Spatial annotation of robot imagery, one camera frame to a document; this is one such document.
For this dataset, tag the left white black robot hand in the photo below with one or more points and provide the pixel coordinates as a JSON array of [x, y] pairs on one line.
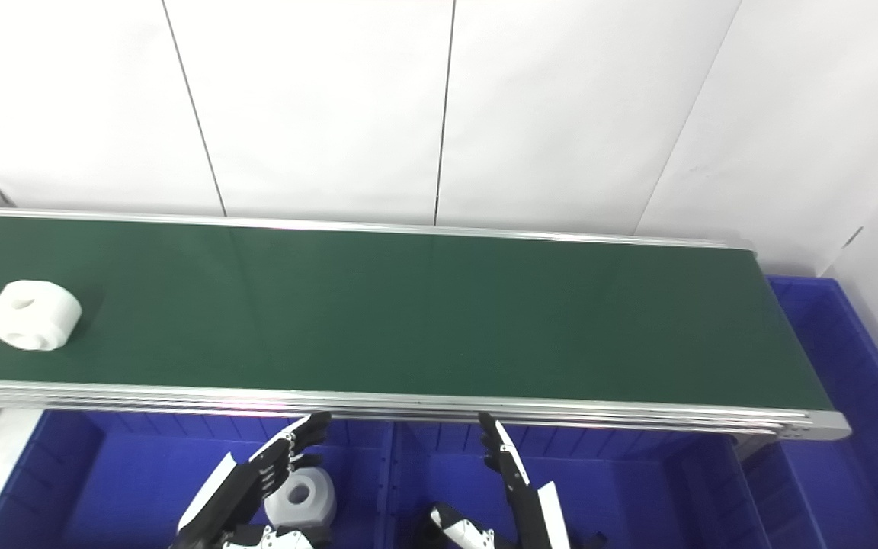
[[252, 480]]

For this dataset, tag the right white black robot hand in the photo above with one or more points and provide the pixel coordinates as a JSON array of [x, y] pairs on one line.
[[519, 496]]

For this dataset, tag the white round plastic part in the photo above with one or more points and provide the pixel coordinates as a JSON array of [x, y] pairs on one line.
[[35, 316], [311, 497]]

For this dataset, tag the blue plastic bin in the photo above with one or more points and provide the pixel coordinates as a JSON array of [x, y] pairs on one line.
[[126, 488], [622, 496], [850, 427]]

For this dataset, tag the green conveyor belt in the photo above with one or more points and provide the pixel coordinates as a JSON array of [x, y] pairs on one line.
[[408, 402], [424, 313]]

